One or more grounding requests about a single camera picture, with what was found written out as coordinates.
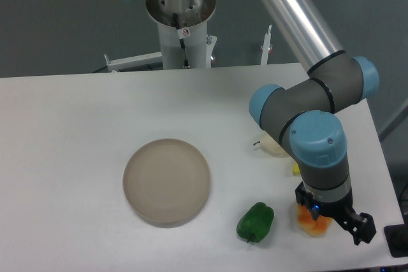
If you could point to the yellow banana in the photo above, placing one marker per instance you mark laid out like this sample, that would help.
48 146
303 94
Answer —
296 170

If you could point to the grey metal frame bar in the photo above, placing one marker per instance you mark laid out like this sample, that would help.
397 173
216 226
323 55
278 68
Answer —
393 122

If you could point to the white left support bracket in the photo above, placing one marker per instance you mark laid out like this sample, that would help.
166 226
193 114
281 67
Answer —
132 62

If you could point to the white right support bracket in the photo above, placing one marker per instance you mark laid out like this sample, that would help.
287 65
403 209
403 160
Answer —
267 47

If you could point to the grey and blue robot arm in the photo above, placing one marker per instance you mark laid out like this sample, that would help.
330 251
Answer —
301 119

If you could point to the black box at table edge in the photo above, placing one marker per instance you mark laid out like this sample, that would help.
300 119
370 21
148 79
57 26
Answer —
396 237

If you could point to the white pear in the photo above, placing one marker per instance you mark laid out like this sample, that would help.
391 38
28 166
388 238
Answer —
268 144

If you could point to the green bell pepper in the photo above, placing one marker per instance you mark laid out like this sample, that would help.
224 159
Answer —
255 224

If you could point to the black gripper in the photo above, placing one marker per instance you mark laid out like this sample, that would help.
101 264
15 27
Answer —
360 226

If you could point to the beige round plate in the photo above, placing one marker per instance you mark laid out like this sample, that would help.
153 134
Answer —
167 182

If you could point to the white support bracket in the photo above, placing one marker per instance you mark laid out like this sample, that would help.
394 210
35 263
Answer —
267 47
132 62

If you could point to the orange knotted bread roll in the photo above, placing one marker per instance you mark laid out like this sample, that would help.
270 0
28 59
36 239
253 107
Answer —
314 228

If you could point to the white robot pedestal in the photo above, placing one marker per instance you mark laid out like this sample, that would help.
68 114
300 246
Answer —
182 28

